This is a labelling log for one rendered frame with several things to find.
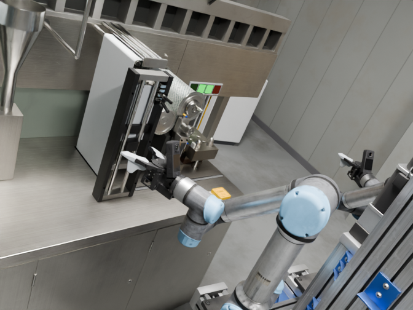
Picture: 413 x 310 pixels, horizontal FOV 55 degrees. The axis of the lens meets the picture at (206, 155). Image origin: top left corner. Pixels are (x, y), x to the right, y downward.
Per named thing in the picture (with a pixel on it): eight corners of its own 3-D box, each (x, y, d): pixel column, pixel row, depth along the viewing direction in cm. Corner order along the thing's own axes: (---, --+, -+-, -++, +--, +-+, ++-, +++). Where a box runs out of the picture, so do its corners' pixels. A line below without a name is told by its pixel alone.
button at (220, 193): (219, 202, 183) (221, 198, 182) (209, 192, 187) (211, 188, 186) (229, 199, 188) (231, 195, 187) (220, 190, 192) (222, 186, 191)
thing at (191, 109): (188, 104, 168) (202, 99, 172) (185, 101, 169) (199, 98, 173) (186, 119, 173) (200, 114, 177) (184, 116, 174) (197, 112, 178)
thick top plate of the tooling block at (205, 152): (191, 161, 191) (195, 151, 188) (148, 119, 214) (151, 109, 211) (214, 158, 202) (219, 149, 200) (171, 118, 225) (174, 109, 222)
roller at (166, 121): (149, 134, 167) (157, 109, 162) (120, 104, 181) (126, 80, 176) (171, 133, 176) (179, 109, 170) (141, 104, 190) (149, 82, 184)
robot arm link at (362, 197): (410, 194, 135) (325, 213, 180) (435, 201, 138) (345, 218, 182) (410, 162, 139) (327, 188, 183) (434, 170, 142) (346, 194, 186)
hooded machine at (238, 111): (240, 147, 466) (289, 45, 409) (199, 145, 432) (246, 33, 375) (211, 117, 514) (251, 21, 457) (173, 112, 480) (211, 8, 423)
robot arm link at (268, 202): (340, 161, 114) (206, 194, 142) (330, 171, 105) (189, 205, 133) (353, 198, 115) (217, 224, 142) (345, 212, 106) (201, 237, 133)
